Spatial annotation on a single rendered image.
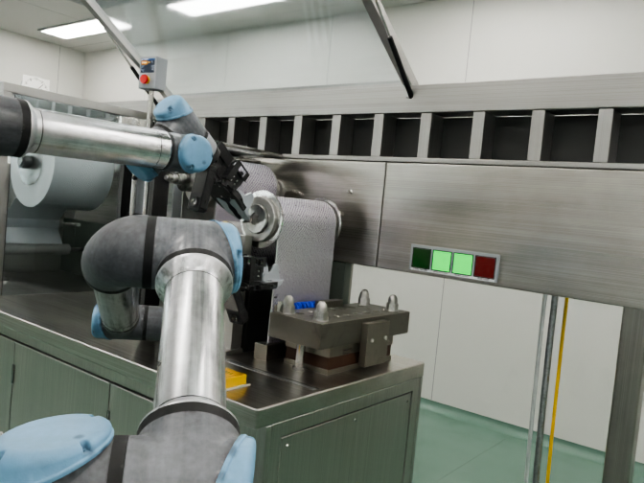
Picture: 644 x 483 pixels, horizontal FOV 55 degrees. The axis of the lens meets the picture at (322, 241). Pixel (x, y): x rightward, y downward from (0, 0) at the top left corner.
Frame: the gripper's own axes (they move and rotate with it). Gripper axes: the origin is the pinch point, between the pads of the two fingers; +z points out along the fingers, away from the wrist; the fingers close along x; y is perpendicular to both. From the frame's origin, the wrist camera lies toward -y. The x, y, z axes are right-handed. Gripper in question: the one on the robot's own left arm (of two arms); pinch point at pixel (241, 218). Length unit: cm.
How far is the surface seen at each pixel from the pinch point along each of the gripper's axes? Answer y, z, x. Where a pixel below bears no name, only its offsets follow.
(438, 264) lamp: 18, 33, -37
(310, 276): 1.6, 24.0, -8.3
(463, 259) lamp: 19, 31, -44
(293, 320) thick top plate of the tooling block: -16.9, 14.6, -19.6
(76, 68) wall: 270, 114, 548
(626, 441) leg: 0, 69, -83
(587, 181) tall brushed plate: 36, 18, -72
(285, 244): 0.7, 9.5, -8.4
